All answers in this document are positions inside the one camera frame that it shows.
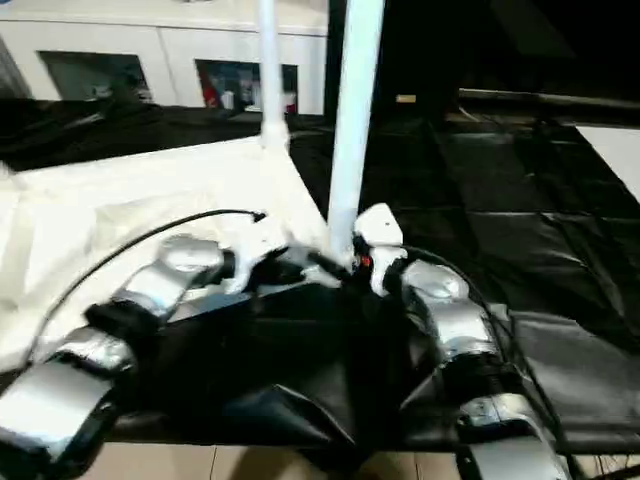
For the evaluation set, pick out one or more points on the black mat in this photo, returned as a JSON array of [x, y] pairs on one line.
[[540, 260]]

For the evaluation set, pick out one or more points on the white board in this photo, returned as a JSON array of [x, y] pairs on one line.
[[615, 155]]

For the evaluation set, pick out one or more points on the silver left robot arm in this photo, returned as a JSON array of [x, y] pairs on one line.
[[150, 290]]

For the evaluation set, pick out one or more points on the white plastic table top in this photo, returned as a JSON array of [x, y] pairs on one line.
[[120, 210]]

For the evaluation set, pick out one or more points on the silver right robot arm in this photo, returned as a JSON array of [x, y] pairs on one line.
[[450, 330]]

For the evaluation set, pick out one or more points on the white glass-door cabinet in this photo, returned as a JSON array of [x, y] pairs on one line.
[[160, 45]]

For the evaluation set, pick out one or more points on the black metal rail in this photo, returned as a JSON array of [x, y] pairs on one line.
[[550, 98]]

